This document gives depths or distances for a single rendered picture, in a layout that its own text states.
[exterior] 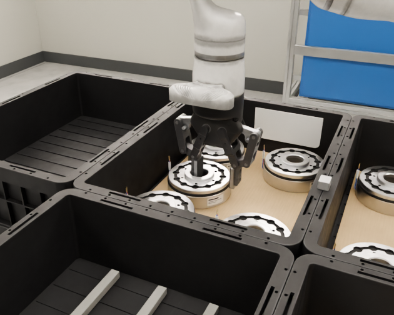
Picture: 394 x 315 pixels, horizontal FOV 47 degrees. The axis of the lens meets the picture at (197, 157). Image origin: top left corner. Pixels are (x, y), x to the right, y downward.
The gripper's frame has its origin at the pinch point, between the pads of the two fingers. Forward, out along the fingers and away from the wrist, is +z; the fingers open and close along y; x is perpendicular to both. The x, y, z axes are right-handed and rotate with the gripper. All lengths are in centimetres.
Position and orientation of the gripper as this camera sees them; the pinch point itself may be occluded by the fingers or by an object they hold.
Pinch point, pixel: (216, 174)
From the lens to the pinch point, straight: 72.1
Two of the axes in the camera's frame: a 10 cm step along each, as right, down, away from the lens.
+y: -9.1, -2.0, 3.7
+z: 0.0, 8.8, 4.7
